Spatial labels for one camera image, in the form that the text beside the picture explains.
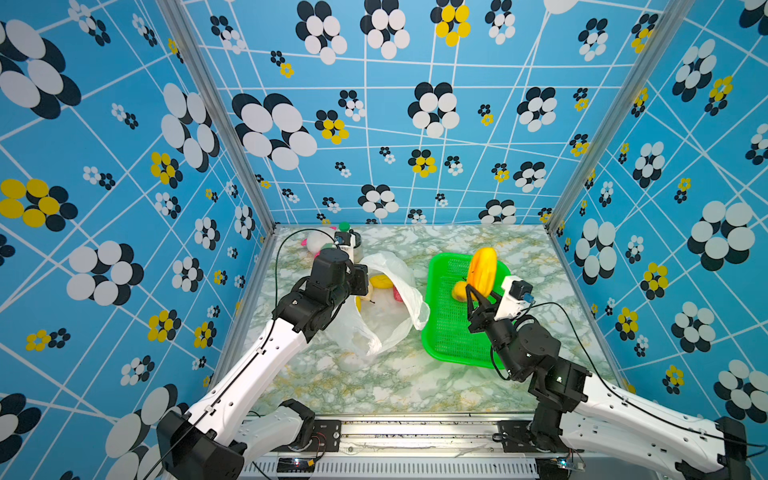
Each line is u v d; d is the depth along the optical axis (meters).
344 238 0.63
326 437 0.73
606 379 0.83
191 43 0.73
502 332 0.58
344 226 1.09
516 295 0.54
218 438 0.38
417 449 0.72
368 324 0.94
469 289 0.65
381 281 0.74
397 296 0.74
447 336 0.91
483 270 0.63
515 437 0.72
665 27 0.70
